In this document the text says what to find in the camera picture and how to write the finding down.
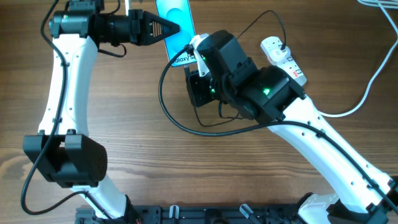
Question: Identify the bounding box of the black left camera cable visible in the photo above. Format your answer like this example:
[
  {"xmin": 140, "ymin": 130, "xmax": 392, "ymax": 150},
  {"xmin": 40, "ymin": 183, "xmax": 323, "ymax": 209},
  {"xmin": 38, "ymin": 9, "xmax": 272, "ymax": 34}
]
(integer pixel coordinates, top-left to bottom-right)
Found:
[{"xmin": 20, "ymin": 0, "xmax": 128, "ymax": 224}]

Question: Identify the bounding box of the black camera cable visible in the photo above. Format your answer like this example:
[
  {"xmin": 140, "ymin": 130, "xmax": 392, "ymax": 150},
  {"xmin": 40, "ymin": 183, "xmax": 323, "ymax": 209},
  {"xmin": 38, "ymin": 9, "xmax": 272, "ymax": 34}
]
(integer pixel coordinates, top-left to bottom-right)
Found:
[
  {"xmin": 20, "ymin": 0, "xmax": 128, "ymax": 224},
  {"xmin": 157, "ymin": 44, "xmax": 398, "ymax": 212}
]

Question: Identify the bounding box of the white power strip cord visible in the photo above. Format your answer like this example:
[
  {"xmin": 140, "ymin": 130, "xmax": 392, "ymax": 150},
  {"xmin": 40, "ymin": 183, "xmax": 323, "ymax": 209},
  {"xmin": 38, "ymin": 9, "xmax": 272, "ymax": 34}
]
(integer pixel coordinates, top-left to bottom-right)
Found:
[{"xmin": 317, "ymin": 2, "xmax": 398, "ymax": 119}]

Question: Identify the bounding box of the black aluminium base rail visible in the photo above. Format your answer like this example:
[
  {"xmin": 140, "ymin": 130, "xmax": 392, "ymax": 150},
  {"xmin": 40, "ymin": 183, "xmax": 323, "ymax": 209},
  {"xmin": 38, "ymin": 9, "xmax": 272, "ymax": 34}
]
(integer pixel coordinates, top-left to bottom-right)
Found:
[{"xmin": 75, "ymin": 204, "xmax": 303, "ymax": 224}]

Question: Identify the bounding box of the black USB charging cable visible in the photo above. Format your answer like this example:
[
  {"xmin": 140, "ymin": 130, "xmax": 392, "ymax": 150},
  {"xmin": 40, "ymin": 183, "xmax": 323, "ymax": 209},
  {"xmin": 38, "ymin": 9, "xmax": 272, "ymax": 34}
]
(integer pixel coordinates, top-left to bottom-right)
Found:
[{"xmin": 183, "ymin": 9, "xmax": 287, "ymax": 128}]

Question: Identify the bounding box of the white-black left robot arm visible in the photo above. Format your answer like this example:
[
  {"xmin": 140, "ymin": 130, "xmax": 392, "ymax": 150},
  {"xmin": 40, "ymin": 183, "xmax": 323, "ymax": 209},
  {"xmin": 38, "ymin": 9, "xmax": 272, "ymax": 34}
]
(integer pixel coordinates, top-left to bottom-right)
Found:
[{"xmin": 23, "ymin": 1, "xmax": 180, "ymax": 223}]

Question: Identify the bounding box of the white cables table corner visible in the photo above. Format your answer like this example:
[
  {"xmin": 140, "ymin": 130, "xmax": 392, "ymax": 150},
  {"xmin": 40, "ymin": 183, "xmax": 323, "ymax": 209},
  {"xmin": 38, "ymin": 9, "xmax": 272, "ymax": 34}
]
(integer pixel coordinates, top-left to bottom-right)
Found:
[{"xmin": 357, "ymin": 0, "xmax": 398, "ymax": 9}]

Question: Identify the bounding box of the white power strip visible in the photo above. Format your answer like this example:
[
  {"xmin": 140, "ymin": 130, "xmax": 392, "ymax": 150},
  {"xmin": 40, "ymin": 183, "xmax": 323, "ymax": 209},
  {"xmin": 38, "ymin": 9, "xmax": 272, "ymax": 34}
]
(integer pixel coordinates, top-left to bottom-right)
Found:
[{"xmin": 261, "ymin": 36, "xmax": 307, "ymax": 86}]

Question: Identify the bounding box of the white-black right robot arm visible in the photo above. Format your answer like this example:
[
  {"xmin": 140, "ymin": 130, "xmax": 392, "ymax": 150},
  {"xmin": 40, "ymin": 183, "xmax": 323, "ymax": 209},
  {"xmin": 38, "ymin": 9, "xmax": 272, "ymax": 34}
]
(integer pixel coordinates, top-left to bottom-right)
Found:
[{"xmin": 188, "ymin": 30, "xmax": 397, "ymax": 223}]

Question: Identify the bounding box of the Galaxy smartphone teal screen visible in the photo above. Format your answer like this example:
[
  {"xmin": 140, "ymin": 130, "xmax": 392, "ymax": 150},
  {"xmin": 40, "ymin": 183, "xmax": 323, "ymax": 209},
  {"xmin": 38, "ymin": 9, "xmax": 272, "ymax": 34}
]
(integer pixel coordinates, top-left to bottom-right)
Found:
[{"xmin": 155, "ymin": 0, "xmax": 196, "ymax": 60}]

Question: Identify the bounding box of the black right camera cable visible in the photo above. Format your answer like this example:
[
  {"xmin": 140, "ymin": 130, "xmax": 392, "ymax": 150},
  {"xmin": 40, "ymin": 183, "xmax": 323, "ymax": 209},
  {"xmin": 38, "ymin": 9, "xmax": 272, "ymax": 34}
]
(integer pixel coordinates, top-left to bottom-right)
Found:
[{"xmin": 157, "ymin": 44, "xmax": 398, "ymax": 212}]

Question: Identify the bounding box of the white USB charger plug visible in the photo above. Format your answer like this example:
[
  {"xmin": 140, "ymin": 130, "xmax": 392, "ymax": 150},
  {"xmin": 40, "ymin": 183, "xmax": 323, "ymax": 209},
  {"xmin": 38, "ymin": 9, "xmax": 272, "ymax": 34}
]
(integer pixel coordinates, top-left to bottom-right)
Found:
[{"xmin": 268, "ymin": 47, "xmax": 290, "ymax": 65}]

